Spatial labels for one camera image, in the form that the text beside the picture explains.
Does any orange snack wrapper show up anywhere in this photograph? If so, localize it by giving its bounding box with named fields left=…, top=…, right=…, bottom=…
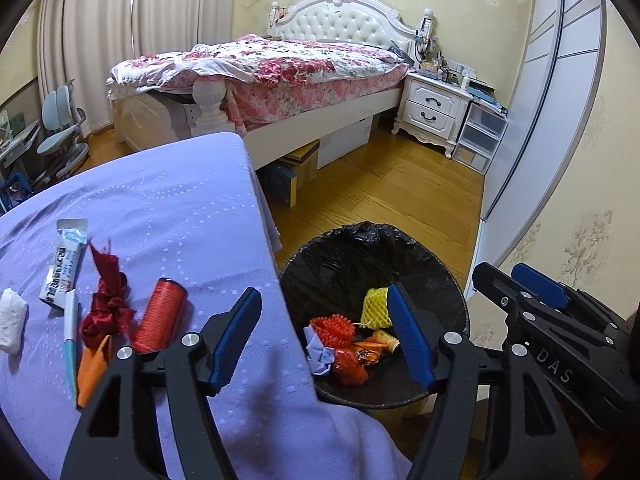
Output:
left=352, top=330, right=401, bottom=363

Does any pale blue desk chair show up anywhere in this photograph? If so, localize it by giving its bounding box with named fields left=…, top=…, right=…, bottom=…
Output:
left=36, top=79, right=91, bottom=181

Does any dark red ribbon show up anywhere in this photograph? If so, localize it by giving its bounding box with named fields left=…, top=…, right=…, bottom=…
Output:
left=81, top=240, right=137, bottom=348

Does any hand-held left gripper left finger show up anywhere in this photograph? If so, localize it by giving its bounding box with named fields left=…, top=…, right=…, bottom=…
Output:
left=60, top=287, right=263, bottom=480

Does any white tissue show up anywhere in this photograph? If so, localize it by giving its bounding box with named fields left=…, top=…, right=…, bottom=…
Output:
left=0, top=287, right=28, bottom=356

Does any white storage box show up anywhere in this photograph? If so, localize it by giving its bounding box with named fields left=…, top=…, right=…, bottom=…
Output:
left=317, top=115, right=373, bottom=170

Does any white bed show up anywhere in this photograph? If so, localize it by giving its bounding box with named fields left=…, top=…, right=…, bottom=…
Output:
left=106, top=0, right=418, bottom=168

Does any stack of papers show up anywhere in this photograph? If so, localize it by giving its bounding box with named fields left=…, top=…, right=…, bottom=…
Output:
left=467, top=77, right=508, bottom=113

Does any red cylinder can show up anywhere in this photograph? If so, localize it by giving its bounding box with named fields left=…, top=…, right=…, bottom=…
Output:
left=132, top=277, right=188, bottom=356

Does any white and teal pen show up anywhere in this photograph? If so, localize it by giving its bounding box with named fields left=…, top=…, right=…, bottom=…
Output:
left=62, top=289, right=82, bottom=396

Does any beige curtain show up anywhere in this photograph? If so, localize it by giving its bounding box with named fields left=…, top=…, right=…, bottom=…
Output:
left=37, top=0, right=136, bottom=138
left=132, top=0, right=238, bottom=56

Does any cardboard box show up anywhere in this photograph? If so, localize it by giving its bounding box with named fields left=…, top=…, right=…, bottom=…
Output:
left=262, top=140, right=321, bottom=208

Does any purple paper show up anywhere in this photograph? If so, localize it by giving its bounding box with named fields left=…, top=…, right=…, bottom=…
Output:
left=303, top=326, right=338, bottom=377

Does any orange paper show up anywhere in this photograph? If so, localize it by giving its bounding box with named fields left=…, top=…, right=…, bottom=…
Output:
left=76, top=332, right=113, bottom=409

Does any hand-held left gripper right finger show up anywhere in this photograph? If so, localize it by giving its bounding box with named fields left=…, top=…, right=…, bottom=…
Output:
left=386, top=282, right=586, bottom=480

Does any white tube packet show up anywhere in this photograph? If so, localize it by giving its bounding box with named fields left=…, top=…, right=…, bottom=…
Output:
left=39, top=217, right=90, bottom=308

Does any cluster of small nightstand items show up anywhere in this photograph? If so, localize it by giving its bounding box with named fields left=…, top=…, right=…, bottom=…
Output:
left=412, top=35, right=481, bottom=91

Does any yellow foam fruit net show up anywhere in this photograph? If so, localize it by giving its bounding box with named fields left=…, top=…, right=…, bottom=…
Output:
left=361, top=287, right=396, bottom=330

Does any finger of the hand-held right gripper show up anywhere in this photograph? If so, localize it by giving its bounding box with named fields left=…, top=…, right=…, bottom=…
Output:
left=471, top=261, right=538, bottom=323
left=511, top=262, right=618, bottom=333

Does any clear plastic drawer unit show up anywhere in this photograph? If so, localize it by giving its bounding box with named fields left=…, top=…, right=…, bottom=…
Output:
left=451, top=100, right=510, bottom=176

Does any floral quilt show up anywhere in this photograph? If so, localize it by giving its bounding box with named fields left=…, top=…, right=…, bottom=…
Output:
left=107, top=34, right=408, bottom=136

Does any white sliding wardrobe door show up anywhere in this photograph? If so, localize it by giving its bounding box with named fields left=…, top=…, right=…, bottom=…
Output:
left=465, top=0, right=608, bottom=301

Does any white study desk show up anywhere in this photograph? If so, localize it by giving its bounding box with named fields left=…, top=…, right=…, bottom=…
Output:
left=0, top=110, right=41, bottom=191

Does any bin with black liner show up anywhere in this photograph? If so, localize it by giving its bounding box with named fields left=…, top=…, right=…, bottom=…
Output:
left=276, top=221, right=471, bottom=408

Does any white nightstand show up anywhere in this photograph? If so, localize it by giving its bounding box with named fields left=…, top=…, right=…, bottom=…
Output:
left=391, top=71, right=473, bottom=159

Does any orange foam fruit net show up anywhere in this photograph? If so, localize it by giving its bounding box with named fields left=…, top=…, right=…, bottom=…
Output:
left=308, top=313, right=356, bottom=348

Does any purple tablecloth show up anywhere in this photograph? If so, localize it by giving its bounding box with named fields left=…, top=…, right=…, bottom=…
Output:
left=0, top=131, right=413, bottom=480

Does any red wrapper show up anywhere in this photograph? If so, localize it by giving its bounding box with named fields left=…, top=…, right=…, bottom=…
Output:
left=331, top=349, right=368, bottom=386

